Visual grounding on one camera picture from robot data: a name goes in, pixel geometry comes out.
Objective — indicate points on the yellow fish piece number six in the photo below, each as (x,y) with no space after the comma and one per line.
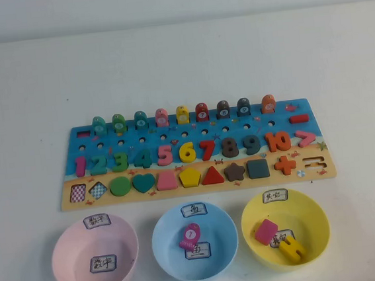
(182,114)

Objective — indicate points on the orange plus sign piece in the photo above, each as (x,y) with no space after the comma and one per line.
(285,165)

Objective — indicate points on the white paper label 其它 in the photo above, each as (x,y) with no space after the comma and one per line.
(275,196)
(284,236)

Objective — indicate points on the brown fish piece number eight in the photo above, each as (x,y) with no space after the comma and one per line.
(223,109)

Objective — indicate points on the slate fish piece number nine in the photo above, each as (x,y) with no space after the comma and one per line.
(243,106)

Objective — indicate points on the red minus sign piece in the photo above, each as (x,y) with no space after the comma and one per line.
(298,119)

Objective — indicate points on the magenta fish piece number one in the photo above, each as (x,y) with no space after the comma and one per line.
(190,236)

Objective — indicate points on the teal heart piece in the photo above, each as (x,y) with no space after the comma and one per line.
(143,183)

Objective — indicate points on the teal fish piece number four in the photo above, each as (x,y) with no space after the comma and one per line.
(141,120)

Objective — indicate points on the teal fish piece number two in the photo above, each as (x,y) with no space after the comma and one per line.
(98,125)

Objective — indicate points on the pink rectangle block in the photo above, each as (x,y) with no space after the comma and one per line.
(266,231)

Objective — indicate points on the white paper label 鱼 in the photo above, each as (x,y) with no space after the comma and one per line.
(201,251)
(194,210)

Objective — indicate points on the white paper label 数字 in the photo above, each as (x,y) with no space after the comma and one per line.
(103,263)
(97,221)

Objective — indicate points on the yellow pentagon piece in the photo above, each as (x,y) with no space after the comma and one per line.
(189,177)

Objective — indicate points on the slate square piece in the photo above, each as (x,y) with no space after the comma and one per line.
(258,168)

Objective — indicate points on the pink trapezoid piece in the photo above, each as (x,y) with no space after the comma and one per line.
(167,181)

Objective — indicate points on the pink fish piece number five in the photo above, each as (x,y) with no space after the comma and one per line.
(161,117)

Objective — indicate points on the yellow plastic bowl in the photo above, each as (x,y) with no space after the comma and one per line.
(311,221)

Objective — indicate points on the wooden ocean puzzle board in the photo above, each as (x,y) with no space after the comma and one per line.
(323,170)

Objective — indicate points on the pink plastic bowl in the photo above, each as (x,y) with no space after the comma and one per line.
(76,257)

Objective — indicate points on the blue plastic bowl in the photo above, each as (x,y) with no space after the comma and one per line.
(173,268)

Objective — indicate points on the red triangle piece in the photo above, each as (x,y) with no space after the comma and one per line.
(213,177)

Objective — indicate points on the brown star piece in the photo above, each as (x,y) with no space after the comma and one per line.
(234,172)

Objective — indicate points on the orange fish piece number ten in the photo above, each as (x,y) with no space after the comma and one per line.
(268,103)

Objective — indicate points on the red fish piece number seven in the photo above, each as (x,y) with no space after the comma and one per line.
(202,112)

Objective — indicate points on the green fish piece number three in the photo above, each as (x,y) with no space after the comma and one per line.
(118,123)

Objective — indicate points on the green circle piece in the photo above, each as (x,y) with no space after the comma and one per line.
(119,185)

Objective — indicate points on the yellow equals sign piece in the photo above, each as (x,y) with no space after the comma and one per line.
(289,253)

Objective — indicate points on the pink greater-than sign piece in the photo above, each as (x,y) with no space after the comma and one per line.
(308,137)

